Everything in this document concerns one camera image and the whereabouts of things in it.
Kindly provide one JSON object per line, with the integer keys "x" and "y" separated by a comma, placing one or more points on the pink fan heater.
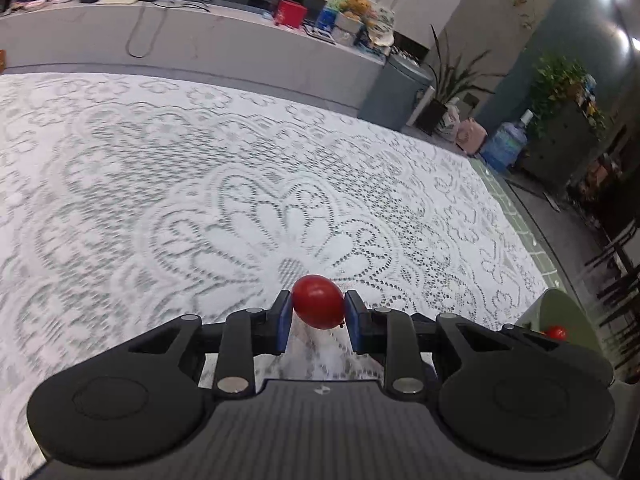
{"x": 471, "y": 137}

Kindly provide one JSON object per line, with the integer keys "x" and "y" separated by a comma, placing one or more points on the white marble media console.
{"x": 225, "y": 35}

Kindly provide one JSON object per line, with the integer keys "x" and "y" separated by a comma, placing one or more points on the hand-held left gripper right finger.
{"x": 356, "y": 322}

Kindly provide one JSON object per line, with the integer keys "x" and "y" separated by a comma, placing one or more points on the red cherry tomato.
{"x": 556, "y": 333}
{"x": 318, "y": 302}

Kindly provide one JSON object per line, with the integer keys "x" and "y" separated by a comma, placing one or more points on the printed round fan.
{"x": 381, "y": 25}

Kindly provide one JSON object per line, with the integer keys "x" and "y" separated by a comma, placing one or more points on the long-leaf potted plant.
{"x": 432, "y": 115}

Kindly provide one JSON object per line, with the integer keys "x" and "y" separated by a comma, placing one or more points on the brown teddy bear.
{"x": 356, "y": 6}

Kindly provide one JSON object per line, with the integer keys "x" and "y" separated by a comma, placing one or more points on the white lace tablecloth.
{"x": 150, "y": 185}

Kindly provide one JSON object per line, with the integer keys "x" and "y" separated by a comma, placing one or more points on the dark chairs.
{"x": 620, "y": 260}

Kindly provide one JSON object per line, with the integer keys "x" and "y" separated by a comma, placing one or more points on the grey trash bin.
{"x": 392, "y": 92}

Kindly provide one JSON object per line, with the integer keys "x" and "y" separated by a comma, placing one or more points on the blue water jug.
{"x": 505, "y": 145}

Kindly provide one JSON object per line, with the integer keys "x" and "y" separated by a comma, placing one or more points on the white wrapped pot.
{"x": 347, "y": 30}

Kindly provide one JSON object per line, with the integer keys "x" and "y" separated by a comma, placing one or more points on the dark grey cabinet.
{"x": 565, "y": 150}

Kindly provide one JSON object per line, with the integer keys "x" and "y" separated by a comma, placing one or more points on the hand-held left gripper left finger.
{"x": 282, "y": 322}

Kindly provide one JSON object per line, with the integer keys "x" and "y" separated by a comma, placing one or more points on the trailing green vine plant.
{"x": 560, "y": 80}

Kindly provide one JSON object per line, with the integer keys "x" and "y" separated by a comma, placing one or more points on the blue box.
{"x": 327, "y": 19}

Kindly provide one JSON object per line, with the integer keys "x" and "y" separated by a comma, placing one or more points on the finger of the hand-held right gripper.
{"x": 525, "y": 332}

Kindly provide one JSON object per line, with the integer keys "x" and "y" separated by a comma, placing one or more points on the wall outlet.
{"x": 471, "y": 98}

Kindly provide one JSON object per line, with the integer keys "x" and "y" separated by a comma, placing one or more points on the white plastic bag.
{"x": 447, "y": 125}

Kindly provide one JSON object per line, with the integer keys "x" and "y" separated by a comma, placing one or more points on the green plastic colander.
{"x": 565, "y": 310}

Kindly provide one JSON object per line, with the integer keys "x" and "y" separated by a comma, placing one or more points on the red box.
{"x": 290, "y": 14}

